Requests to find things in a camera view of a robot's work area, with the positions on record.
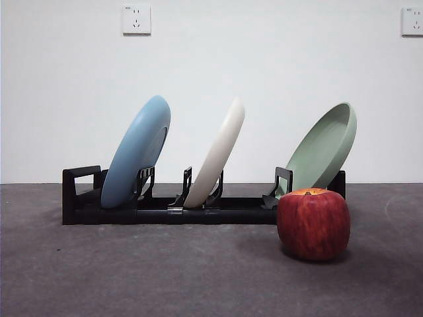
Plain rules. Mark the blue plate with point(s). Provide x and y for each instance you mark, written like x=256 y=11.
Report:
x=132 y=158

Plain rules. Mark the red apple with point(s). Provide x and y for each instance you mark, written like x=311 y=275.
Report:
x=312 y=224

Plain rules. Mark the black plate rack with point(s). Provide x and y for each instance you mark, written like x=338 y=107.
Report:
x=215 y=216

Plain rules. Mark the green plate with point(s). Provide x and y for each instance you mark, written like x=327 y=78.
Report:
x=324 y=148

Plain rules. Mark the white wall socket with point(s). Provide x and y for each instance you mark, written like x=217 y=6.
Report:
x=137 y=20
x=413 y=21

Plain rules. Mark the white plate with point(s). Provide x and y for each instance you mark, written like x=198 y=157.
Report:
x=218 y=148

